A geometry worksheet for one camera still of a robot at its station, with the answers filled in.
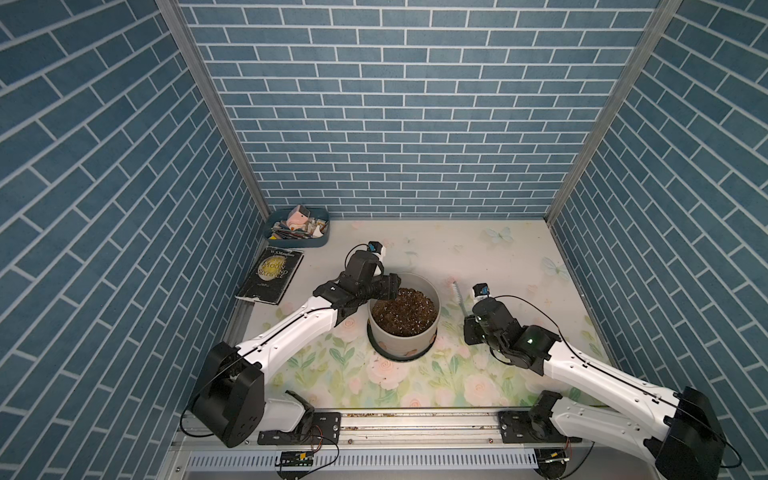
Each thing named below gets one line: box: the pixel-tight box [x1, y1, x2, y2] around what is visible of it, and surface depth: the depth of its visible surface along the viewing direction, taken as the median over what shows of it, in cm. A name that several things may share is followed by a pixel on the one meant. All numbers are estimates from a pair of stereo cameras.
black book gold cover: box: [235, 246, 304, 305], surface depth 104 cm
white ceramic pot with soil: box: [368, 273, 442, 355], surface depth 85 cm
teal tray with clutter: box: [264, 204, 331, 248], surface depth 114 cm
